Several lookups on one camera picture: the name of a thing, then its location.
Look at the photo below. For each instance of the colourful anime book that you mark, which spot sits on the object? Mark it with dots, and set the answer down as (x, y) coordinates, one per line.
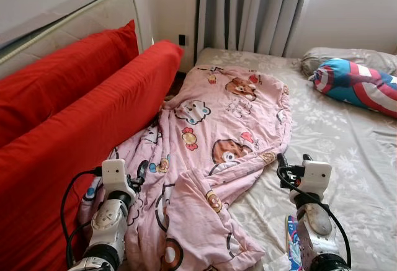
(291, 237)

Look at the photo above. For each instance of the pink cartoon bear blanket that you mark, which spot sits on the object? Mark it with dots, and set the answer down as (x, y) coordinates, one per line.
(211, 116)

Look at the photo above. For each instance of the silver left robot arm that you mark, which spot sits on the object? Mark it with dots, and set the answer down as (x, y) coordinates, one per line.
(108, 222)

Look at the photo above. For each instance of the bed with grey floral sheet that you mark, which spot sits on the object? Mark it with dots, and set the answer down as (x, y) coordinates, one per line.
(347, 159)

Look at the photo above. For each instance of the long red cushion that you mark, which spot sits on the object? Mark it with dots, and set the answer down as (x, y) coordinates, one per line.
(74, 134)
(56, 79)

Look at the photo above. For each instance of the red white blue shield bolster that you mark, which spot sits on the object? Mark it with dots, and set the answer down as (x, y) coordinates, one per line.
(353, 88)

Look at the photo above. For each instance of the crumpled grey floral pillow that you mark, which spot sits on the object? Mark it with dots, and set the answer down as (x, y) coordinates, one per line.
(347, 56)

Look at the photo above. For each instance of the white quilted spare mattress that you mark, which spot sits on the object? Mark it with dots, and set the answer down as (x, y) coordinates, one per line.
(62, 26)

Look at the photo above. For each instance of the grey pleated curtain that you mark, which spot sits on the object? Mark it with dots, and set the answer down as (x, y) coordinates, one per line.
(248, 10)

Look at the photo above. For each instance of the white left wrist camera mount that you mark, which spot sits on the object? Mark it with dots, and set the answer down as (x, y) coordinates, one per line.
(114, 173)

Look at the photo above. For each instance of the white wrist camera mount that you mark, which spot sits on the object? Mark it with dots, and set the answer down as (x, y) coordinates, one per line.
(317, 177)
(114, 173)

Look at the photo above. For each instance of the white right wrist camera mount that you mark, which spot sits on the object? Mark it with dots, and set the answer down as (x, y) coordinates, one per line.
(317, 177)

